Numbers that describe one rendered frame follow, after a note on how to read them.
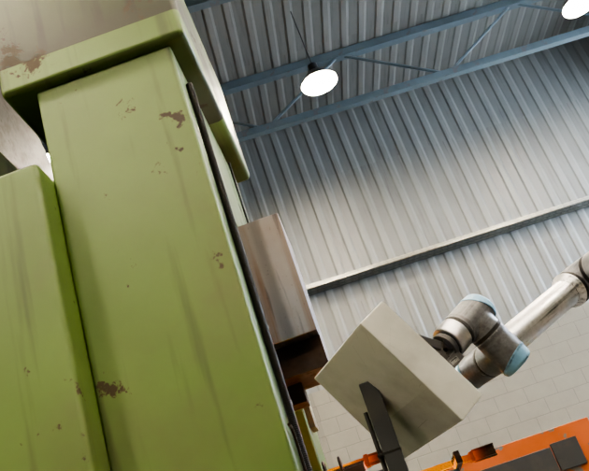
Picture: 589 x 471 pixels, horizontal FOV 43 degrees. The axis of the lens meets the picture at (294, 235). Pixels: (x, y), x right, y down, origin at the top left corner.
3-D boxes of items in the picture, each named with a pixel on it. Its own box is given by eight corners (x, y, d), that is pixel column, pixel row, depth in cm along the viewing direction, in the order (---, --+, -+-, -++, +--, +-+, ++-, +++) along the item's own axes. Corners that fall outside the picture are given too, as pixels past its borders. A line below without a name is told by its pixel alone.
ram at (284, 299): (331, 361, 252) (295, 257, 268) (317, 329, 217) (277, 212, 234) (213, 402, 252) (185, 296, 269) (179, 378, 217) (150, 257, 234)
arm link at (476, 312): (506, 311, 194) (477, 284, 195) (481, 341, 187) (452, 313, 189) (487, 324, 202) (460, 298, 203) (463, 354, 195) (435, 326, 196)
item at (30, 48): (251, 179, 319) (215, 71, 344) (184, 31, 229) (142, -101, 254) (119, 227, 320) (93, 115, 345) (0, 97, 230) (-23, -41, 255)
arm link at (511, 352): (513, 364, 201) (480, 331, 203) (539, 348, 192) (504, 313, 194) (497, 386, 196) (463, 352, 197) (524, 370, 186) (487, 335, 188)
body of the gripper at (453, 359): (442, 384, 179) (468, 352, 185) (415, 359, 180) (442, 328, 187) (429, 394, 185) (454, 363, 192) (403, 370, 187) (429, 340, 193)
